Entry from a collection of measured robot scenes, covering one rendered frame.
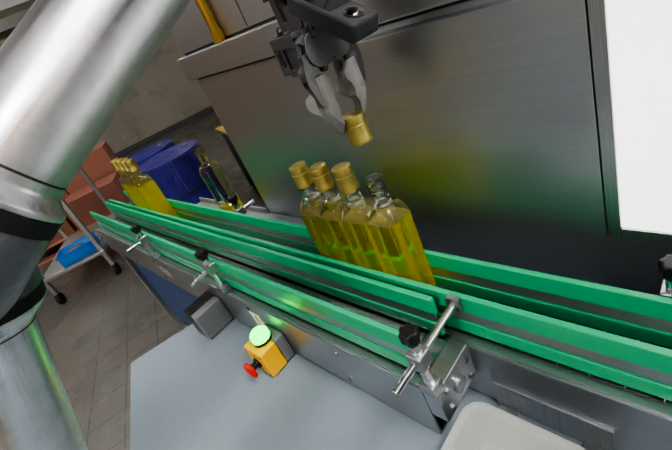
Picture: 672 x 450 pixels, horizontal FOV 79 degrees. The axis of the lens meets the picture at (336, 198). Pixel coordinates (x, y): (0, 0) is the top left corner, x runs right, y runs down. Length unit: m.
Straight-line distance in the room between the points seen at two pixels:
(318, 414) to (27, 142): 0.70
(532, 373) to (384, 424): 0.28
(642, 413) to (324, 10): 0.60
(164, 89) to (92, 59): 9.57
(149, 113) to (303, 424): 9.30
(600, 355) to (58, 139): 0.59
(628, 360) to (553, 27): 0.39
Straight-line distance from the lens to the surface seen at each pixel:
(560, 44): 0.56
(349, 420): 0.84
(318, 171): 0.69
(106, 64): 0.32
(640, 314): 0.65
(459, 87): 0.63
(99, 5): 0.33
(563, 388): 0.67
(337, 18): 0.50
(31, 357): 0.51
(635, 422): 0.66
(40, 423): 0.54
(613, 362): 0.62
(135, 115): 9.91
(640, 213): 0.66
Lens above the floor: 1.42
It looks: 26 degrees down
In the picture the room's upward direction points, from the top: 24 degrees counter-clockwise
